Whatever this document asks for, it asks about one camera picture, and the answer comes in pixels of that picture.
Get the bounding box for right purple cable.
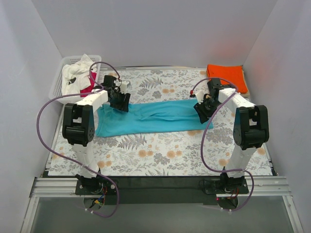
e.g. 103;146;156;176
189;77;255;212

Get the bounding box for white plastic laundry basket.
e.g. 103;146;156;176
48;54;103;105

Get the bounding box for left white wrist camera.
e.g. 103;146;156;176
116;81;131;94

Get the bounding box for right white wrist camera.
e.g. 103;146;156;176
190;90;206;104

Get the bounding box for teal t shirt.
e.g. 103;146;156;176
95;99;213;137

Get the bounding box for aluminium frame rail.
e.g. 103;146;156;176
30;176;292;197

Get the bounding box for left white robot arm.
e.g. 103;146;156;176
62;75;130;194

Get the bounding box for magenta t shirt in basket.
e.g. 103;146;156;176
80;72;97;97

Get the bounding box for white t shirt in basket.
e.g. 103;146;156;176
61;54;97;95

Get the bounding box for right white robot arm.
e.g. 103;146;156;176
190;78;269;195

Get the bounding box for purple cable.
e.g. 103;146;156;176
36;62;121;218
189;77;255;212

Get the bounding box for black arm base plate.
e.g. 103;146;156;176
75;176;251;205

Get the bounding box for folded orange t shirt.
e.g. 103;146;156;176
207;64;248;94

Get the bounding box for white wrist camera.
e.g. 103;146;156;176
116;81;131;94
190;90;206;104

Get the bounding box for floral patterned table mat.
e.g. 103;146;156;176
48;68;273;177

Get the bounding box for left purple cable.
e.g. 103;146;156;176
36;62;121;218

